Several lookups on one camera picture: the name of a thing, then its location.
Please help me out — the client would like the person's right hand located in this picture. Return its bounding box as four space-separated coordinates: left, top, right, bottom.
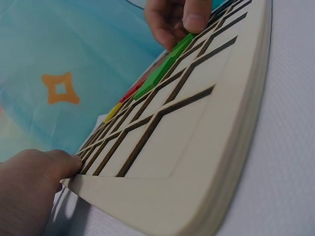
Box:
144 0 213 53

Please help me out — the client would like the red square tile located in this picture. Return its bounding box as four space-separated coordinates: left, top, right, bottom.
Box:
119 88 136 103
136 75 149 87

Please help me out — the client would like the person's left hand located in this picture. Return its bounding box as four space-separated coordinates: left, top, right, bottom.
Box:
0 148 83 236

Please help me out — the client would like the green square tile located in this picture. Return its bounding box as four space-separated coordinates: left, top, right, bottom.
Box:
154 52 182 83
171 32 196 55
133 73 160 101

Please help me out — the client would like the wooden grid board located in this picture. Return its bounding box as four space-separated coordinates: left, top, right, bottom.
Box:
60 0 272 236

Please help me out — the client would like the yellow wooden tile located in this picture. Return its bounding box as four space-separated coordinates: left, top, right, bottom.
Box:
103 102 123 123

